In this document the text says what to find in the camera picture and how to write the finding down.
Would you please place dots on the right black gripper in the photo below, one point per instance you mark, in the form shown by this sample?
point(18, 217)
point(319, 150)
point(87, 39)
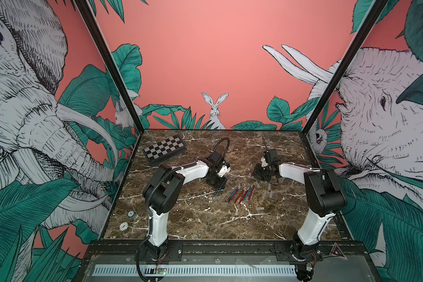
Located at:
point(257, 173)

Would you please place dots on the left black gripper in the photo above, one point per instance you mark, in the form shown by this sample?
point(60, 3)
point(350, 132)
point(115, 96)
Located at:
point(222, 185)

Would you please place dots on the blue knife bottom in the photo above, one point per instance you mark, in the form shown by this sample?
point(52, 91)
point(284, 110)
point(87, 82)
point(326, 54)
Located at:
point(246, 195)

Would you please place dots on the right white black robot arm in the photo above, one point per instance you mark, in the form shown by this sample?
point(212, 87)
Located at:
point(324, 194)

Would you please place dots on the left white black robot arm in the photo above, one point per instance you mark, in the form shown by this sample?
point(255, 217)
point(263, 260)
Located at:
point(163, 190)

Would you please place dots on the black white checkerboard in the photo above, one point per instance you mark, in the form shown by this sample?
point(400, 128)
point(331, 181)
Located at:
point(164, 150)

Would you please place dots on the red warning triangle sticker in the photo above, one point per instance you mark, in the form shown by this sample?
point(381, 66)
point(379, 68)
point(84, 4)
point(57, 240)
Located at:
point(336, 251)

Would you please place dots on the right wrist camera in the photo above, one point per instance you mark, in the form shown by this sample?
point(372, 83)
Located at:
point(264, 162)

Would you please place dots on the black front rail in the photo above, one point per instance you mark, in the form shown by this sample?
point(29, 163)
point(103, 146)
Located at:
point(179, 249)

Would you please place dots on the white perforated cable duct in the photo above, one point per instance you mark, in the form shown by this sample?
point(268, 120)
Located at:
point(190, 270)

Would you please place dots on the left black frame post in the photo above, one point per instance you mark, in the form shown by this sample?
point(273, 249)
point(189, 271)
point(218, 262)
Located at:
point(99, 40)

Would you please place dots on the black frame post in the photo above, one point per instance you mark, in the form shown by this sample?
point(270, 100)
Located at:
point(369, 21)
point(99, 40)

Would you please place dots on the right black frame post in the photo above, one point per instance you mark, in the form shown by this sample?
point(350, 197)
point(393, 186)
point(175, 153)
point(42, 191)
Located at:
point(369, 21)

